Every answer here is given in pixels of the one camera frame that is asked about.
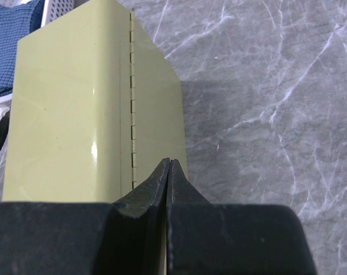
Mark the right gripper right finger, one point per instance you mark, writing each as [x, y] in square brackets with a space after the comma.
[206, 238]

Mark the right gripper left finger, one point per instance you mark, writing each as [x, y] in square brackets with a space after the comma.
[123, 237]

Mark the olive green metal drawer box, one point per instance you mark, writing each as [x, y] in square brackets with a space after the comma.
[96, 107]

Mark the white plastic perforated basket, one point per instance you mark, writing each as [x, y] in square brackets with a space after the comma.
[52, 11]

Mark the blue checkered cloth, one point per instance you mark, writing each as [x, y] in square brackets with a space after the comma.
[15, 23]

